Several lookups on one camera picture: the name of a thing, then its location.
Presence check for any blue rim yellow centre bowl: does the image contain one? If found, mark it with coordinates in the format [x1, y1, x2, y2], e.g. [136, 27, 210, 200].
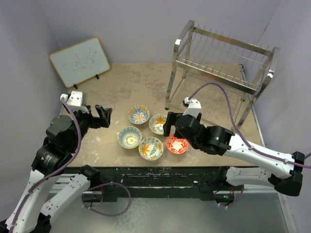
[118, 126, 142, 149]

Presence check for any blue orange floral bowl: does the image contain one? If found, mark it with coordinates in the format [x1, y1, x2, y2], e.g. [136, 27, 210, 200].
[128, 105, 150, 125]

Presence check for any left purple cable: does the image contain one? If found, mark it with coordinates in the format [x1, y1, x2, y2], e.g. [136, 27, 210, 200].
[7, 98, 81, 231]

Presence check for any steel two-tier dish rack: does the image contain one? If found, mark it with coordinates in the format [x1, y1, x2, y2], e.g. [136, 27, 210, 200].
[165, 20, 280, 129]

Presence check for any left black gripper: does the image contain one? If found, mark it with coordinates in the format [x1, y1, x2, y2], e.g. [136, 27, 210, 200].
[64, 101, 111, 151]

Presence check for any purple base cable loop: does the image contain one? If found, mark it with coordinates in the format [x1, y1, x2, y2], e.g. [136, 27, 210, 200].
[81, 182, 132, 217]

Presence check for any small whiteboard wooden frame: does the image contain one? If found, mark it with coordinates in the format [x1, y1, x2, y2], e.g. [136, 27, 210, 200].
[49, 37, 110, 88]

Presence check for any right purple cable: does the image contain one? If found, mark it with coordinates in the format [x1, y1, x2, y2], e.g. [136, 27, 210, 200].
[188, 82, 311, 169]

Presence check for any orange flower green leaf bowl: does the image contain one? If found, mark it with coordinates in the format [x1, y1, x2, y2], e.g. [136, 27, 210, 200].
[149, 114, 167, 135]

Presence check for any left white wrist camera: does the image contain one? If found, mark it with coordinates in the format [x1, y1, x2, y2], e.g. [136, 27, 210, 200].
[60, 91, 89, 113]

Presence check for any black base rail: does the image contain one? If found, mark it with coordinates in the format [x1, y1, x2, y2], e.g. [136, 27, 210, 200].
[58, 166, 245, 202]

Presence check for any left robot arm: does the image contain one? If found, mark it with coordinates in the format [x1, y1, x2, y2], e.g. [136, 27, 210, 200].
[0, 105, 112, 233]

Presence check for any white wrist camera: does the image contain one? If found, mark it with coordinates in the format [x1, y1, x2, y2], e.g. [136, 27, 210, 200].
[60, 91, 89, 113]
[183, 97, 202, 118]

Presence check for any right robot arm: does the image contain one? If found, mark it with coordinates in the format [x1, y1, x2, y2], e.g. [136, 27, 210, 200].
[163, 112, 305, 197]

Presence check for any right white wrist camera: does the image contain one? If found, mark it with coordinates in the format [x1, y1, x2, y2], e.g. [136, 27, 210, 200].
[183, 97, 202, 118]

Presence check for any red patterned bowl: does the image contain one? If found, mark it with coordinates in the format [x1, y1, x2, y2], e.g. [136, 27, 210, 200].
[166, 133, 190, 154]

